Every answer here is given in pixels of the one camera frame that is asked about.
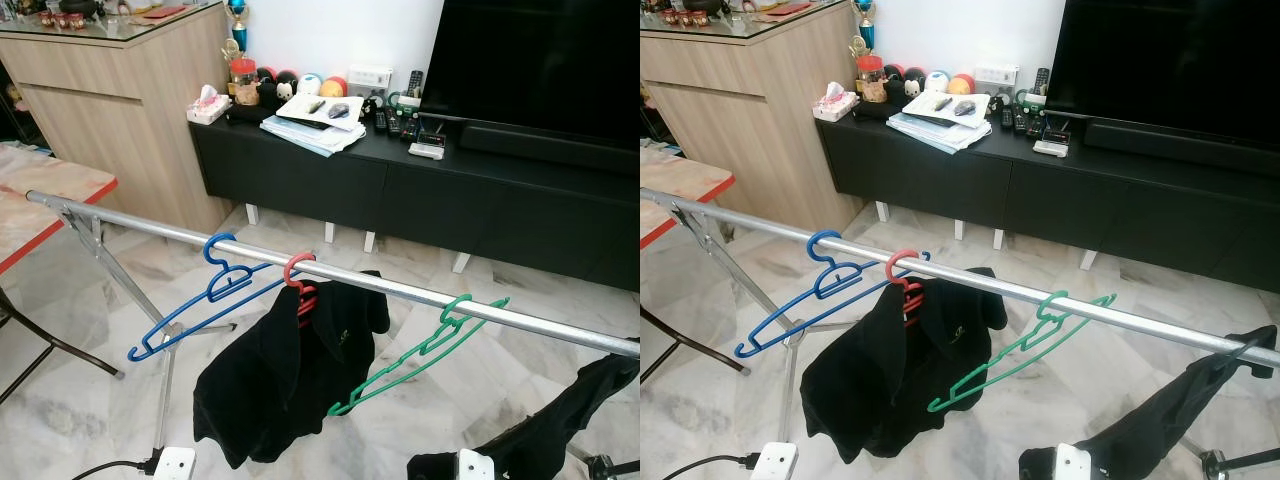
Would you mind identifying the plain black garment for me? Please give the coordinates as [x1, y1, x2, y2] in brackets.
[407, 353, 641, 480]
[1018, 325, 1280, 480]

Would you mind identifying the black plastic hanger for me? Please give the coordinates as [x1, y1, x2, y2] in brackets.
[1222, 326, 1265, 373]

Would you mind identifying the blue plastic hanger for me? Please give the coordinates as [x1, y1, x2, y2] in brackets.
[127, 233, 301, 363]
[733, 230, 931, 359]

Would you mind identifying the black plush toy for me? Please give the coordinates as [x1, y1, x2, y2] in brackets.
[257, 67, 301, 109]
[886, 65, 929, 106]

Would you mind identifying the green plastic hanger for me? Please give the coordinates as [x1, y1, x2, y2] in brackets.
[927, 290, 1118, 413]
[327, 295, 511, 417]

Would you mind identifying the black soundbar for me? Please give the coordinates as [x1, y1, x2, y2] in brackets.
[1083, 120, 1280, 179]
[460, 122, 641, 177]

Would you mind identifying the red plastic hanger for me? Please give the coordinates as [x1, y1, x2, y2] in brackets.
[284, 253, 321, 327]
[885, 248, 926, 326]

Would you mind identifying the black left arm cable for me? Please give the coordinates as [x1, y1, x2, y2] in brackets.
[70, 453, 166, 480]
[685, 452, 763, 480]

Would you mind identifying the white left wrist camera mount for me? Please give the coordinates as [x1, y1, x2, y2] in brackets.
[748, 442, 798, 480]
[150, 446, 197, 480]

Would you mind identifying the white wall socket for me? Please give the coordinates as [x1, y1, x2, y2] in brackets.
[347, 65, 394, 96]
[975, 63, 1021, 93]

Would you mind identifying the black TV console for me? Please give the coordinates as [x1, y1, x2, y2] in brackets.
[815, 108, 1280, 291]
[190, 108, 641, 291]

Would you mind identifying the pink white tissue box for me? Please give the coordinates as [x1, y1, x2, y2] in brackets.
[812, 82, 859, 122]
[187, 85, 233, 124]

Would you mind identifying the light wooden cabinet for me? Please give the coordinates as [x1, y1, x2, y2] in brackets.
[0, 0, 251, 236]
[640, 0, 881, 233]

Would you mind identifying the black printed t-shirt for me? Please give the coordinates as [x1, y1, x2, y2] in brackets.
[800, 267, 1009, 463]
[193, 270, 391, 469]

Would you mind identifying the black television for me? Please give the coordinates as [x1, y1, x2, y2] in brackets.
[1045, 0, 1280, 141]
[418, 0, 641, 146]

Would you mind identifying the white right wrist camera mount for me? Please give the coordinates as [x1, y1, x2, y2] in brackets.
[1053, 444, 1093, 480]
[455, 449, 498, 480]

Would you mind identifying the silver metal clothes rack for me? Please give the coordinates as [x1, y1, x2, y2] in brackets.
[640, 186, 1280, 446]
[25, 188, 641, 456]

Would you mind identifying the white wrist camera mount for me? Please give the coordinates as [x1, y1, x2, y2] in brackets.
[455, 449, 498, 480]
[748, 442, 798, 480]
[150, 446, 197, 480]
[1053, 444, 1093, 480]

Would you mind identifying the stack of papers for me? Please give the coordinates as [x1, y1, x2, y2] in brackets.
[886, 90, 993, 155]
[260, 93, 369, 158]

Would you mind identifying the gold blue trophy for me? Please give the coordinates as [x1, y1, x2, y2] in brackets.
[850, 0, 879, 59]
[222, 0, 251, 61]

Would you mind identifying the red-lidded jar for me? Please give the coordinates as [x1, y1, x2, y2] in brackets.
[229, 58, 259, 106]
[857, 55, 887, 103]

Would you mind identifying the marble folding table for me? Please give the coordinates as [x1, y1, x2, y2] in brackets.
[640, 140, 751, 377]
[0, 140, 126, 401]

